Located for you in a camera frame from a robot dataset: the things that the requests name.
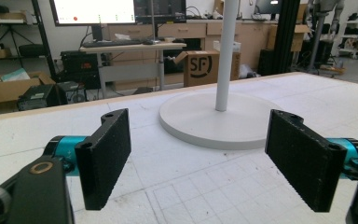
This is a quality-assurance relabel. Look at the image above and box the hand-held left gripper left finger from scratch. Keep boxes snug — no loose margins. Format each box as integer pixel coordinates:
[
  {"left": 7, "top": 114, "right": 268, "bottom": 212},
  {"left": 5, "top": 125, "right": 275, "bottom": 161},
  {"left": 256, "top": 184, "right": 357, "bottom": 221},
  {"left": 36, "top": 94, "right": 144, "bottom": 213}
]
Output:
[{"left": 74, "top": 107, "right": 132, "bottom": 211}]

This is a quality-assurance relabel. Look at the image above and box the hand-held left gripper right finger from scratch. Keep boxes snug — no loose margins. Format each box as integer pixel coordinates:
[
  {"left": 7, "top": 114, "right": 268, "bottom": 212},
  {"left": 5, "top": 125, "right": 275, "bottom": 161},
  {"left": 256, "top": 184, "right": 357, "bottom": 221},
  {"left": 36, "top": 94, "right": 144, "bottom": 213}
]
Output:
[{"left": 264, "top": 108, "right": 349, "bottom": 213}]

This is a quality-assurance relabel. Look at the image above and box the black computer tower green label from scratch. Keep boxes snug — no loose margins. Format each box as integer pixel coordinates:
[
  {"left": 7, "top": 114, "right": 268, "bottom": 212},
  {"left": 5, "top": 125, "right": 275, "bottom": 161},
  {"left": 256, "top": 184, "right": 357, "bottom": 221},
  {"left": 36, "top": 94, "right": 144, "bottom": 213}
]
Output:
[{"left": 17, "top": 83, "right": 60, "bottom": 112}]

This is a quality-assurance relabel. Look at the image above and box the white foam mat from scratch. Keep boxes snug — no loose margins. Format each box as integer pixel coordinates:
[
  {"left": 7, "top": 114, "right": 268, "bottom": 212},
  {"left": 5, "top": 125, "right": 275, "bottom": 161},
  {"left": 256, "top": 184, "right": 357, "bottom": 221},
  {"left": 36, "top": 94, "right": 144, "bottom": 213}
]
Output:
[{"left": 0, "top": 72, "right": 358, "bottom": 224}]

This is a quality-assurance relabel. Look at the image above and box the black equipment case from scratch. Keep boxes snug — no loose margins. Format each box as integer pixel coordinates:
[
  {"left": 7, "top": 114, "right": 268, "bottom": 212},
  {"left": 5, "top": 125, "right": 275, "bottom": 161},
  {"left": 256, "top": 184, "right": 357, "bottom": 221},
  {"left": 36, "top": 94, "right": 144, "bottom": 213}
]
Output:
[{"left": 59, "top": 50, "right": 103, "bottom": 90}]

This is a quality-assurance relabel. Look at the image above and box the white hook stand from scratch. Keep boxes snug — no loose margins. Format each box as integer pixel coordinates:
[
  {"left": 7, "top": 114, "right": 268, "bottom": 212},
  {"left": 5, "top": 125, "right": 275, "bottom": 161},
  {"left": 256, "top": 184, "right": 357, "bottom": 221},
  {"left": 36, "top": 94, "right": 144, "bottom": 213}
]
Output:
[{"left": 158, "top": 0, "right": 282, "bottom": 151}]

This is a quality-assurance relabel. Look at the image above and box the pale grey bag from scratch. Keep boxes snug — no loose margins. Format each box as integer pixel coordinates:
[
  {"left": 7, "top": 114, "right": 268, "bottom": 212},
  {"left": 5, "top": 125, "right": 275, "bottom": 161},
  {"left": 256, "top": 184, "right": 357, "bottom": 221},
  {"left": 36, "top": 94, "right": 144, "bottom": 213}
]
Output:
[{"left": 239, "top": 63, "right": 260, "bottom": 79}]

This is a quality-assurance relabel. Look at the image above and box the black keyboard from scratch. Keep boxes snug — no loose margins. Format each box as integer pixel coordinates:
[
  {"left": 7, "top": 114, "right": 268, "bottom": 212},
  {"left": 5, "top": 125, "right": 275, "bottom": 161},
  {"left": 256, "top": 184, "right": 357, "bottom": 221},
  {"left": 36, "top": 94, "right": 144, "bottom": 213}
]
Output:
[{"left": 82, "top": 38, "right": 146, "bottom": 49}]

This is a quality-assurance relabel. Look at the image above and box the open cardboard box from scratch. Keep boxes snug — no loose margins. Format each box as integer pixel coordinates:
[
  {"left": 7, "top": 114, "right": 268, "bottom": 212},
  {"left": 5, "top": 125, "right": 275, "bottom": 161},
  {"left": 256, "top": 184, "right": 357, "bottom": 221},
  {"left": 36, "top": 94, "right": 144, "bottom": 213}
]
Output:
[{"left": 0, "top": 71, "right": 56, "bottom": 107}]

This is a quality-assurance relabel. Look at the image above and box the grey metal pole stand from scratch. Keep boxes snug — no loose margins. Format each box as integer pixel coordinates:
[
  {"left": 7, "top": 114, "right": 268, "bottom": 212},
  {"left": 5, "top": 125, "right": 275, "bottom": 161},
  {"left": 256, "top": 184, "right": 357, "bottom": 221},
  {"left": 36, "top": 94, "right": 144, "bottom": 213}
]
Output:
[{"left": 306, "top": 0, "right": 346, "bottom": 74}]

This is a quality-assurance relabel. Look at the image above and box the cardboard box with round logo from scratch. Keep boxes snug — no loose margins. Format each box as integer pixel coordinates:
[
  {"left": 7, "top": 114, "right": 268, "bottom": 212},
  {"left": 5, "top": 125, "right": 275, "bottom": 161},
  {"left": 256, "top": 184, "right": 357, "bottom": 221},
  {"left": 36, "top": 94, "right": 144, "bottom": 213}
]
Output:
[{"left": 173, "top": 50, "right": 241, "bottom": 88}]

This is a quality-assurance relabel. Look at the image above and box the black metal shelf rack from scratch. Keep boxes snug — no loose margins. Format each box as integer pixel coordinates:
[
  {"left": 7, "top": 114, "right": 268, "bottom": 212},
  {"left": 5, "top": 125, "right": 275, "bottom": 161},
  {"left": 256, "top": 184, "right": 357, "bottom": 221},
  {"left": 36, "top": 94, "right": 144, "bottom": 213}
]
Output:
[{"left": 0, "top": 0, "right": 58, "bottom": 82}]

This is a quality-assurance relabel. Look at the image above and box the lit white monitor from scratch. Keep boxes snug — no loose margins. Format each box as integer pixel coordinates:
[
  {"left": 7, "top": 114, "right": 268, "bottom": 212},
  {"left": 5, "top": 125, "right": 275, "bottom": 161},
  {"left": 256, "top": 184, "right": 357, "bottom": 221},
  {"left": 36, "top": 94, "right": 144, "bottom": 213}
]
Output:
[{"left": 49, "top": 0, "right": 137, "bottom": 27}]

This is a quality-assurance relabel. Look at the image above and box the dark monitor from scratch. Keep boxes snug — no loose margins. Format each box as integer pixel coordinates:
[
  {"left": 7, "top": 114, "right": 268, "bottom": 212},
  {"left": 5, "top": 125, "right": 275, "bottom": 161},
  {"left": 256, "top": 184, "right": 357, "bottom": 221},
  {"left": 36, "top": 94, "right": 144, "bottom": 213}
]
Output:
[{"left": 133, "top": 0, "right": 187, "bottom": 24}]

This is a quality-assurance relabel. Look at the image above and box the black metal frame post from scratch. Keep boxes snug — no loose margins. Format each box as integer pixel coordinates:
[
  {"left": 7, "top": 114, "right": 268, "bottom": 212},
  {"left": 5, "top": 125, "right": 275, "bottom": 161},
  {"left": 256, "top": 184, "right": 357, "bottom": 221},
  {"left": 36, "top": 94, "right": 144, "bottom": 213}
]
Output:
[{"left": 274, "top": 0, "right": 301, "bottom": 76}]

